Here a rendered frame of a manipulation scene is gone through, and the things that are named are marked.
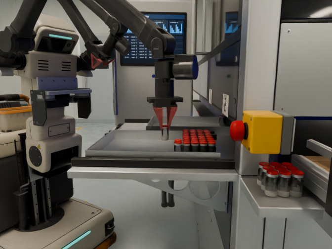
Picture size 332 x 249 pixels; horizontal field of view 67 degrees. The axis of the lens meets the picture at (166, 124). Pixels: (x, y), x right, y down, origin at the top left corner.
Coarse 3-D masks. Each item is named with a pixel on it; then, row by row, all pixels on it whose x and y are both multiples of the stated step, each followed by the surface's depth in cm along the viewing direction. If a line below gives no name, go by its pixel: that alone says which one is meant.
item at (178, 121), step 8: (152, 120) 116; (176, 120) 121; (184, 120) 120; (192, 120) 120; (200, 120) 120; (208, 120) 120; (216, 120) 120; (152, 128) 96; (176, 128) 95; (184, 128) 95; (192, 128) 95; (200, 128) 95; (208, 128) 95; (216, 128) 95; (224, 128) 94
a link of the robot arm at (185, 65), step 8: (152, 40) 68; (160, 40) 68; (152, 48) 69; (160, 48) 68; (152, 56) 70; (160, 56) 69; (168, 56) 70; (176, 56) 69; (184, 56) 68; (192, 56) 68; (176, 64) 69; (184, 64) 68; (192, 64) 67; (176, 72) 70; (184, 72) 69; (192, 72) 68
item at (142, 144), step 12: (120, 132) 88; (132, 132) 88; (144, 132) 88; (156, 132) 87; (168, 132) 87; (180, 132) 87; (96, 144) 70; (108, 144) 81; (120, 144) 81; (132, 144) 81; (144, 144) 81; (156, 144) 81; (168, 144) 81; (96, 156) 63; (108, 156) 63; (120, 156) 63; (132, 156) 63; (144, 156) 62; (156, 156) 62; (168, 156) 62; (180, 156) 62; (192, 156) 62; (204, 156) 61; (216, 156) 61
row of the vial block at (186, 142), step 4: (184, 132) 78; (188, 132) 79; (184, 136) 72; (188, 136) 72; (184, 140) 68; (188, 140) 68; (184, 144) 66; (188, 144) 66; (184, 148) 66; (188, 148) 66
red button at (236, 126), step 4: (232, 124) 47; (236, 124) 46; (240, 124) 46; (232, 128) 47; (236, 128) 46; (240, 128) 46; (244, 128) 46; (232, 132) 47; (236, 132) 46; (240, 132) 46; (244, 132) 46; (232, 136) 47; (236, 136) 46; (240, 136) 46; (236, 140) 47; (240, 140) 47
